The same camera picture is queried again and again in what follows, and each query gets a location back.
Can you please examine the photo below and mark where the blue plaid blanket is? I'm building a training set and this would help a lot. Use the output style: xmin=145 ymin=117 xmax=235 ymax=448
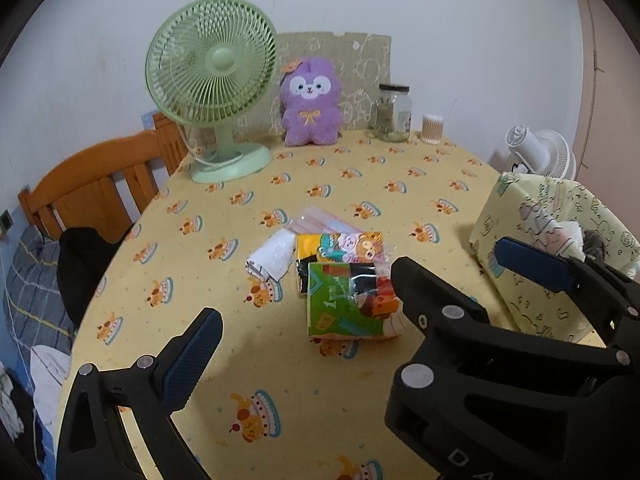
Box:
xmin=0 ymin=225 xmax=76 ymax=361

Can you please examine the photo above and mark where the yellow cartoon packet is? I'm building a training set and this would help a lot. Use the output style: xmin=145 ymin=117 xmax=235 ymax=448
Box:
xmin=295 ymin=231 xmax=387 ymax=297

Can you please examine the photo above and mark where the green printed packet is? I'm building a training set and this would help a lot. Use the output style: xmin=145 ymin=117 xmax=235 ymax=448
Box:
xmin=306 ymin=259 xmax=407 ymax=342

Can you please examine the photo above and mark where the glass jar with brown lid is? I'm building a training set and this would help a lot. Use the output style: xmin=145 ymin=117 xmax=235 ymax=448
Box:
xmin=369 ymin=83 xmax=414 ymax=142

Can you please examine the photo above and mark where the white fan cable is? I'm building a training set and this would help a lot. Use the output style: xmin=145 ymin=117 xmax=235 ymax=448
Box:
xmin=181 ymin=124 xmax=242 ymax=167

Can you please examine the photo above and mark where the yellow printed fabric box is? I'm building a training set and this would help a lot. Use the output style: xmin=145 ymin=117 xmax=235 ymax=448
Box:
xmin=470 ymin=171 xmax=640 ymax=343

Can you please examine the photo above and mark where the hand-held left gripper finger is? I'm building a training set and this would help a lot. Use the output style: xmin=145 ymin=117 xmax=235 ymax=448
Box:
xmin=56 ymin=307 xmax=224 ymax=480

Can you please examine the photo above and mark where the beige door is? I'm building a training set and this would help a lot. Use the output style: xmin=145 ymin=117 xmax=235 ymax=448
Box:
xmin=570 ymin=0 xmax=640 ymax=201

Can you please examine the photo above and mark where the white garment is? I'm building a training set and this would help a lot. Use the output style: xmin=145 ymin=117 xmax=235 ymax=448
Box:
xmin=30 ymin=345 xmax=72 ymax=461

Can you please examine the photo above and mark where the grey and white clothing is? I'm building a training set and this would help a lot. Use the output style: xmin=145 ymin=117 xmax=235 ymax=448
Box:
xmin=0 ymin=370 xmax=26 ymax=441

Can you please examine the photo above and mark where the purple plush bunny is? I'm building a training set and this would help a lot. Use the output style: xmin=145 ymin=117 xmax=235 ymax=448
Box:
xmin=279 ymin=56 xmax=345 ymax=147

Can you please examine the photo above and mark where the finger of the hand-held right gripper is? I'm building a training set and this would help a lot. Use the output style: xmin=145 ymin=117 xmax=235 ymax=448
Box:
xmin=384 ymin=256 xmax=640 ymax=480
xmin=494 ymin=236 xmax=640 ymax=351

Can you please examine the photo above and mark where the clear zip bag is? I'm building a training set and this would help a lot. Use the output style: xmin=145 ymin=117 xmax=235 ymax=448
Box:
xmin=289 ymin=205 xmax=362 ymax=238

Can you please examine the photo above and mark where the cotton swab container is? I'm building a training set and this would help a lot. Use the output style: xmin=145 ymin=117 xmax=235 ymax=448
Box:
xmin=421 ymin=115 xmax=446 ymax=145

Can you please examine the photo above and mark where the white floor fan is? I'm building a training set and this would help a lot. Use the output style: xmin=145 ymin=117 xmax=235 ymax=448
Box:
xmin=504 ymin=125 xmax=577 ymax=181

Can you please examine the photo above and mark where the green desk fan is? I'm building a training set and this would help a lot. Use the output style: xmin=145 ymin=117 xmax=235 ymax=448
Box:
xmin=145 ymin=0 xmax=279 ymax=184

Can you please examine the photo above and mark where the black cloth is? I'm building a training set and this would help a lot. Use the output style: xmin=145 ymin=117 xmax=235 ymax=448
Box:
xmin=56 ymin=227 xmax=121 ymax=326

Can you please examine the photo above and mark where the white tissue packet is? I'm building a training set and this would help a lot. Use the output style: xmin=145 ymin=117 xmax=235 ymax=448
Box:
xmin=245 ymin=230 xmax=294 ymax=282

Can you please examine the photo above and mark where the yellow printed tablecloth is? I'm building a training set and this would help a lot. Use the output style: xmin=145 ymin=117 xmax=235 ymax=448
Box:
xmin=55 ymin=130 xmax=616 ymax=480

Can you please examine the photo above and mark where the grey sock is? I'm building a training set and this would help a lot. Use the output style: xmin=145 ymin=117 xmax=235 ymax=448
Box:
xmin=581 ymin=229 xmax=608 ymax=261

